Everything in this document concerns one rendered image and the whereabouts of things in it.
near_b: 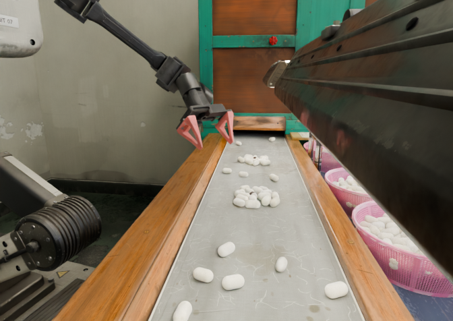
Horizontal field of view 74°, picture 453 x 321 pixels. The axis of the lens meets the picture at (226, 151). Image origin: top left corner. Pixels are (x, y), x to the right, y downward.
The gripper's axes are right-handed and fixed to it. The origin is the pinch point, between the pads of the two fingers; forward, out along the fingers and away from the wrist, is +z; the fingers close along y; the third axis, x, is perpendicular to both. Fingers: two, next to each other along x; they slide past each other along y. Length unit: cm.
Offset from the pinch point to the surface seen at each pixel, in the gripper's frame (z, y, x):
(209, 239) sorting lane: 20.5, 11.1, -2.0
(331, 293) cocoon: 36.0, 8.2, 19.0
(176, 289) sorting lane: 25.9, 24.4, 4.6
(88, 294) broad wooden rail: 21.0, 36.2, 2.5
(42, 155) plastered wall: -121, -3, -233
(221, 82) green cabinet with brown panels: -54, -61, -46
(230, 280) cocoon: 28.1, 18.2, 10.3
